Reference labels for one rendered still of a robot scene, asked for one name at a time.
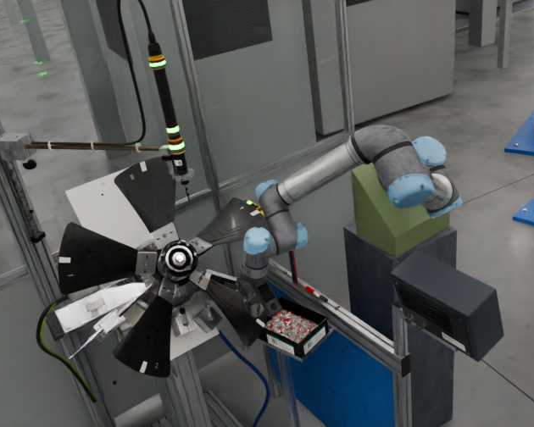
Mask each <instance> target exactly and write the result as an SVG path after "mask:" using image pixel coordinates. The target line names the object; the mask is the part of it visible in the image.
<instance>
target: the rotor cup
mask: <svg viewBox="0 0 534 427"><path fill-rule="evenodd" d="M157 251H158V256H157V263H156V268H155V273H154V274H152V277H153V279H154V280H155V281H156V282H157V283H158V284H159V285H160V282H161V280H162V276H163V277H165V278H167V279H168V280H170V281H171V282H172V283H174V284H175V285H176V288H180V287H182V286H184V285H185V284H186V283H187V282H188V281H189V278H190V275H191V274H192V273H193V272H194V271H195V269H196V267H197V264H198V255H197V251H196V249H195V248H194V246H193V245H192V244H190V243H189V242H187V241H182V240H176V241H171V242H169V243H168V244H167V245H165V247H164V248H163V249H161V250H157ZM178 255H181V256H182V257H183V260H182V261H181V262H178V261H177V260H176V257H177V256H178ZM159 258H160V260H159ZM173 276H174V277H175V278H174V279H171V278H172V277H173Z"/></svg>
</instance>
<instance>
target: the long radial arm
mask: <svg viewBox="0 0 534 427"><path fill-rule="evenodd" d="M141 277H142V276H141V275H140V274H135V277H130V278H126V279H123V280H121V281H118V282H116V283H114V284H112V285H111V286H108V287H105V288H103V289H102V290H100V291H97V292H95V293H92V294H91V295H89V296H87V297H84V298H82V299H80V300H78V301H76V302H73V303H71V304H69V305H67V306H65V307H63V308H60V309H59V310H56V311H55V313H56V315H57V317H58V320H59V322H60V324H61V325H62V327H63V329H64V337H65V336H67V335H69V334H71V333H73V332H75V331H77V330H79V329H81V328H83V327H85V326H87V325H89V324H92V323H94V322H96V321H98V320H100V319H102V318H104V317H105V316H106V315H107V314H108V313H110V312H111V311H112V310H113V309H114V308H116V309H117V310H119V309H121V308H122V307H123V306H125V305H126V304H127V303H128V302H129V301H130V300H131V299H133V298H134V297H135V296H136V295H137V294H138V293H139V294H140V293H141V292H142V291H143V290H145V289H146V288H147V287H146V286H145V284H144V283H143V280H142V279H141Z"/></svg>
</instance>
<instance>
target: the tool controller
mask: <svg viewBox="0 0 534 427"><path fill-rule="evenodd" d="M391 276H392V280H393V283H394V286H395V289H396V292H397V294H398V299H399V301H400V304H401V307H402V310H403V315H404V317H406V318H405V321H406V322H407V323H408V324H411V323H412V322H414V323H416V325H415V327H416V328H417V330H419V331H422V330H423V329H425V330H427V331H429V332H431V333H432V334H433V335H434V336H437V337H438V338H440V339H442V340H443V341H445V342H447V343H448V344H449V345H451V346H452V347H455V348H456V349H458V350H459V351H461V352H462V353H464V354H466V355H467V356H469V357H470V358H473V359H474V360H476V361H477V362H480V361H481V360H482V359H483V358H484V357H485V356H486V355H487V353H488V352H489V351H490V350H491V349H492V348H493V347H494V346H495V345H496V344H497V343H498V342H499V341H500V340H501V339H502V338H503V336H504V333H503V324H502V319H501V313H500V309H499V304H498V294H497V290H496V289H495V288H494V287H492V286H490V285H488V284H485V283H483V282H481V281H479V280H477V279H475V278H473V277H471V276H469V275H467V274H465V273H463V272H461V271H459V270H457V269H455V268H453V267H451V266H449V265H447V264H445V263H443V262H441V261H439V260H437V259H435V258H433V257H431V256H429V255H427V254H425V253H423V252H421V251H419V250H415V251H414V252H413V253H412V254H411V255H410V256H408V257H407V258H406V259H405V260H404V261H403V262H402V263H401V264H399V265H398V266H397V267H396V268H395V269H394V270H393V271H392V272H391Z"/></svg>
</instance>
